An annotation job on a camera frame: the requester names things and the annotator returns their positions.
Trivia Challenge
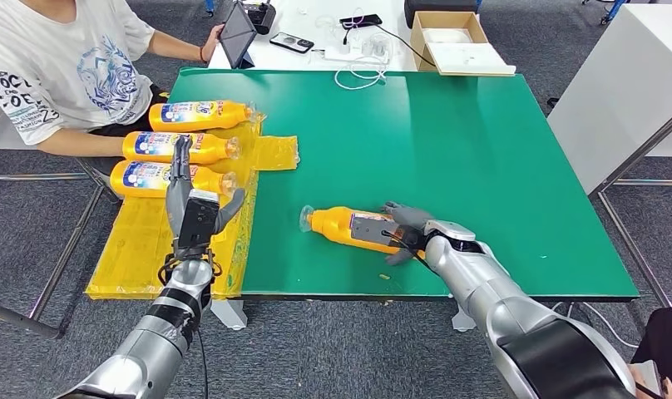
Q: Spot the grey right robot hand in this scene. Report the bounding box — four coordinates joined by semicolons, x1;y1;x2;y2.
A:
381;200;437;267

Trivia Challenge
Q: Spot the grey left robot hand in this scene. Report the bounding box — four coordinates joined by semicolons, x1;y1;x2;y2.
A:
165;135;247;240

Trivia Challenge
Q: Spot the orange detergent bottle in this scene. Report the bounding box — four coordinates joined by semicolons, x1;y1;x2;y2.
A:
109;160;239;200
148;99;257;133
299;204;425;255
121;130;242;165

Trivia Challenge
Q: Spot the black tablet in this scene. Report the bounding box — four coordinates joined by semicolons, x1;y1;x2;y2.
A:
219;1;259;71

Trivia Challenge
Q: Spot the yellow taped cardboard mat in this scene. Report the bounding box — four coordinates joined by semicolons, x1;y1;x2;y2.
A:
86;110;301;303

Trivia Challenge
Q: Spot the white table foot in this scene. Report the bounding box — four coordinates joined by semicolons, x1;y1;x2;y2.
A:
210;299;249;332
452;301;477;333

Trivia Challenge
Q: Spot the open cardboard box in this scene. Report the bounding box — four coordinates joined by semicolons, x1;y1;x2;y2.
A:
410;11;518;77

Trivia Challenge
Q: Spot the white power strip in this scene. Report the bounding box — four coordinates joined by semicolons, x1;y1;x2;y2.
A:
322;32;395;64

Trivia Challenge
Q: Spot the person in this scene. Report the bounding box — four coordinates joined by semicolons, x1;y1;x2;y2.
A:
0;0;227;160
628;307;672;399

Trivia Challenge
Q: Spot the white desk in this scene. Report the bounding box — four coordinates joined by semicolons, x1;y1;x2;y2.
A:
209;0;420;72

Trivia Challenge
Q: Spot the smartphone in dark case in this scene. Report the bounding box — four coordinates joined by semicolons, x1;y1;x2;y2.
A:
269;32;315;55

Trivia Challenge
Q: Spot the black smartphone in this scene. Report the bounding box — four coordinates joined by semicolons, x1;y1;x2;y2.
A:
339;13;383;30

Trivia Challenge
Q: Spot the black handheld controller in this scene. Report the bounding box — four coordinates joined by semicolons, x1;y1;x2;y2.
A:
243;1;278;37

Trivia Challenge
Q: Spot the white cabinet table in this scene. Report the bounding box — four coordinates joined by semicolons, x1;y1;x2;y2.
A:
546;4;672;195

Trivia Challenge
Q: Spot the blue metal stand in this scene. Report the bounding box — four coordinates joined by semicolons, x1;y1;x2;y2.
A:
582;0;626;26

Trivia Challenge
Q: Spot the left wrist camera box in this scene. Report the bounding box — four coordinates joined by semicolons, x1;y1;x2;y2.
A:
177;189;221;252

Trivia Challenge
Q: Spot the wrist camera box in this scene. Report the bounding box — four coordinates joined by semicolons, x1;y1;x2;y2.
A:
177;189;221;252
350;213;408;247

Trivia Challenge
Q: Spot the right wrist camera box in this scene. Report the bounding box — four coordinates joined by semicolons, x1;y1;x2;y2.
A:
350;213;408;247

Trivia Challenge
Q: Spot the steel table frame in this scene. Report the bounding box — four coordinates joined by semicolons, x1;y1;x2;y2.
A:
0;160;122;340
589;104;672;309

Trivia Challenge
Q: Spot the black cable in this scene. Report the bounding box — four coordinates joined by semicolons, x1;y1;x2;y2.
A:
342;22;438;68

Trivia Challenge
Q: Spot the white floor cable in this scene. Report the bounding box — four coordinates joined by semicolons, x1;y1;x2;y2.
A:
551;301;640;350

